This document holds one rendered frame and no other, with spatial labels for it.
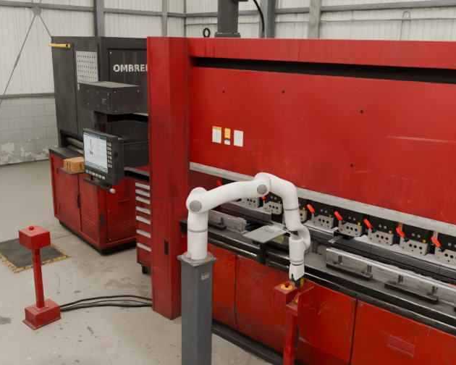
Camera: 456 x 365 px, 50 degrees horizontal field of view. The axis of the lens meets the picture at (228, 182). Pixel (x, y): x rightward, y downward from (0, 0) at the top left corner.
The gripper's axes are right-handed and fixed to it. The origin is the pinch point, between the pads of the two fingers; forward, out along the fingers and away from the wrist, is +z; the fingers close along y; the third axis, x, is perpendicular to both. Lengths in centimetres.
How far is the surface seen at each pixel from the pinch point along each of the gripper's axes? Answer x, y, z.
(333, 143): 1, -42, -80
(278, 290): -11.4, 4.9, 6.2
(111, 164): -143, 25, -62
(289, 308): -1.7, 6.6, 14.7
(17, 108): -738, -179, -22
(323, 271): 5.1, -22.1, -0.3
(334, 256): 5.6, -34.7, -5.3
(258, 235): -42.6, -16.4, -15.1
